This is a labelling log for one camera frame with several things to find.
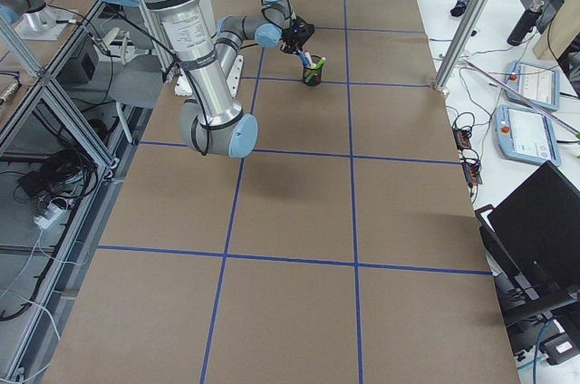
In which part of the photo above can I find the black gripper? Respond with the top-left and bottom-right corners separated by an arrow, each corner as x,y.
280,16 -> 315,53

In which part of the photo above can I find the blue marker pen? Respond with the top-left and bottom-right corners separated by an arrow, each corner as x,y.
297,50 -> 308,68

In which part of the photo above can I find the red capped white marker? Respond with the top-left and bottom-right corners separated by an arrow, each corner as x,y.
304,52 -> 314,68

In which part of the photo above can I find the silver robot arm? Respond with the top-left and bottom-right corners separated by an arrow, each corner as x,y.
100,0 -> 258,158
215,0 -> 315,77

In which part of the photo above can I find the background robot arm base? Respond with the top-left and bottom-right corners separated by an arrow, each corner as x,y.
1,0 -> 67,42

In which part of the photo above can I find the green highlighter pen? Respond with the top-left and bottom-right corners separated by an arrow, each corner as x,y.
304,57 -> 325,86

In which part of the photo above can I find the black mesh pen cup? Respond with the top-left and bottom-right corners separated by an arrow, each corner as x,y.
302,55 -> 326,87

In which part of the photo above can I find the orange black usb hub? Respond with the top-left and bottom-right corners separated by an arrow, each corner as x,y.
452,129 -> 472,150

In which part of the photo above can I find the black water bottle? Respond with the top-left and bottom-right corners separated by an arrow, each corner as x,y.
507,0 -> 546,46

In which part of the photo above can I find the near teach pendant tablet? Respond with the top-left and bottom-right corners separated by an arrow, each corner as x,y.
494,105 -> 562,167

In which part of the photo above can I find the teach pendant tablet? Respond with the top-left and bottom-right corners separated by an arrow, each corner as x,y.
505,61 -> 560,111
494,105 -> 562,167

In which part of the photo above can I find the far teach pendant tablet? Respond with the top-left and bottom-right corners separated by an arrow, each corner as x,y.
505,61 -> 560,111

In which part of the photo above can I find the white power adapter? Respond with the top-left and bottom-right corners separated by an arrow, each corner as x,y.
33,203 -> 65,230

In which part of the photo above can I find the black laptop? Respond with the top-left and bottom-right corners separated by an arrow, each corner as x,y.
488,161 -> 579,288

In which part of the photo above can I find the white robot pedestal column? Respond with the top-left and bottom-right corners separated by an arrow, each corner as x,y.
174,54 -> 245,99

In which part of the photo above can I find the aluminium frame post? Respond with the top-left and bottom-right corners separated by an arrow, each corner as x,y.
432,0 -> 488,91

